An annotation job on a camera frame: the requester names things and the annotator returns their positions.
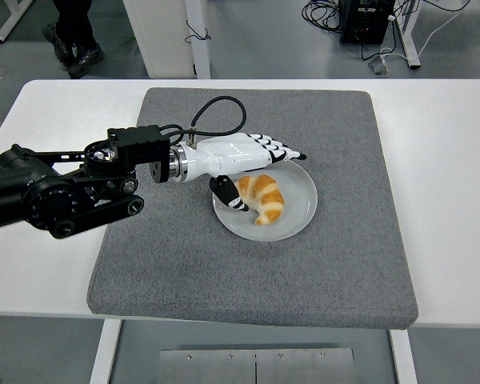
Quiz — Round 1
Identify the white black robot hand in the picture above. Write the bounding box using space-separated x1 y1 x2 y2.
183 133 308 216

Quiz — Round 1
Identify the croissant bread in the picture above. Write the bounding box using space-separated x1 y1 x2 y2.
234 174 286 226

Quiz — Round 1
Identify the grey round plate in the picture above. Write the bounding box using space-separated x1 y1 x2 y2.
211 159 318 242

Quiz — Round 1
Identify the grey metal plate with screws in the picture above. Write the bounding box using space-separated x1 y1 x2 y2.
158 348 355 384

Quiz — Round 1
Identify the grey felt mat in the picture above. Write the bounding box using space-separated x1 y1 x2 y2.
86 87 420 332

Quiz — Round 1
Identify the white cabinet panel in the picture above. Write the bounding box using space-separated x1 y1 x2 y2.
122 0 212 80

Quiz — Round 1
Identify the clear plastic holder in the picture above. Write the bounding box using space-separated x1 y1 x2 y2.
367 54 391 77

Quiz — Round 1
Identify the black computer box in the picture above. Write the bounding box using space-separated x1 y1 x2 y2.
338 0 397 46

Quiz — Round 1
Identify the person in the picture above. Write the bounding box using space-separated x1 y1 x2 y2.
42 0 105 79

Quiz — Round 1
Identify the white desk leg with foot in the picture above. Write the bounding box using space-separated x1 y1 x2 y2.
395 0 422 70
0 0 34 44

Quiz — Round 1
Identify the white table leg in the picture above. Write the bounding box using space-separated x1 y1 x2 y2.
388 330 419 384
89 319 123 384

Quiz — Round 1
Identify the black cable on cabinet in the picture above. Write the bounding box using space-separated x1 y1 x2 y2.
184 19 213 44

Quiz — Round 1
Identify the black cable bundle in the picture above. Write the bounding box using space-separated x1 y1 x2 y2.
302 0 342 33

